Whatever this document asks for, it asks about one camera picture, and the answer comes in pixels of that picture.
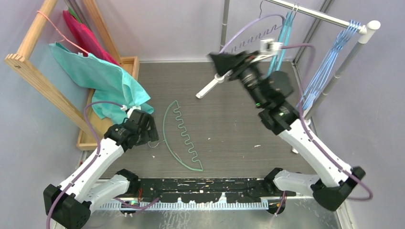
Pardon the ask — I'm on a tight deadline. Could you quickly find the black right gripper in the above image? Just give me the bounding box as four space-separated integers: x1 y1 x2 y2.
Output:
207 51 266 108

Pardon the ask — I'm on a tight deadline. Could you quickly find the teal notched hanger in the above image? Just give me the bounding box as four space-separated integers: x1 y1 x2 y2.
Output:
266 3 297 78
272 3 300 72

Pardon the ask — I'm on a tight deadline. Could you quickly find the purple notched hanger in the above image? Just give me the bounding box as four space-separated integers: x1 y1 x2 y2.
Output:
219 0 287 53

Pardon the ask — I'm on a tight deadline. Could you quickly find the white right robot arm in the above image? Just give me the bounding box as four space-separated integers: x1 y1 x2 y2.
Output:
209 51 365 211

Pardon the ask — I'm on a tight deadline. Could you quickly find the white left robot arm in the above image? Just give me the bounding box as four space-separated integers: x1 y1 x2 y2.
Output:
43 108 159 229

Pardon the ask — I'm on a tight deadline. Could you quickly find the teal cloth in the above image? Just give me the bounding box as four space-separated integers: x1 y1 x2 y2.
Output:
49 42 154 114

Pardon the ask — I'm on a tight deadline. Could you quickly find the red cloth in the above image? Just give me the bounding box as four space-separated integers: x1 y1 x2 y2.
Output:
63 10 120 66

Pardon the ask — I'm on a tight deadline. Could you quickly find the metal garment rack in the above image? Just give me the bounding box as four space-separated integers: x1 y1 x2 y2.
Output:
195 0 382 154

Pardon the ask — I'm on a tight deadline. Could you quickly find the pink hanger on rack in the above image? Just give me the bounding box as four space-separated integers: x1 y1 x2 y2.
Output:
36 10 89 54

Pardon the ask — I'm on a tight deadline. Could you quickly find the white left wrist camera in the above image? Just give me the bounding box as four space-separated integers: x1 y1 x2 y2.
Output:
120 105 141 118

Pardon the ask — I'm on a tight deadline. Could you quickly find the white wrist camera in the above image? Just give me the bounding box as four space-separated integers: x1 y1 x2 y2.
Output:
120 105 141 118
253 38 283 62

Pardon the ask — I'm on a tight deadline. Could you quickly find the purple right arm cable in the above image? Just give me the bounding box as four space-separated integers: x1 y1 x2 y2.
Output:
280 42 374 202

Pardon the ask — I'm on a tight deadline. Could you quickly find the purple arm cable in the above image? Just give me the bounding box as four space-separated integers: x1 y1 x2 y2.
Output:
46 101 127 229
280 42 374 202

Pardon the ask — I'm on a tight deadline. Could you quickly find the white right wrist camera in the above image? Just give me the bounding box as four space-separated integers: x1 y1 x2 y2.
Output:
253 38 283 62

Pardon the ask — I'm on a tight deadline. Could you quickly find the wooden clothes rack frame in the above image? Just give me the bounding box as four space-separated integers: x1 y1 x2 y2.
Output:
4 0 139 151

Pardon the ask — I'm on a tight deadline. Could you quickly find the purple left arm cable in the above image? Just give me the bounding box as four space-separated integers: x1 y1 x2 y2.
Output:
46 101 127 229

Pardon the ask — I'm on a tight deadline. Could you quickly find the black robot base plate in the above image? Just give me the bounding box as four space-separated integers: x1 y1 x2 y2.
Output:
118 177 282 203

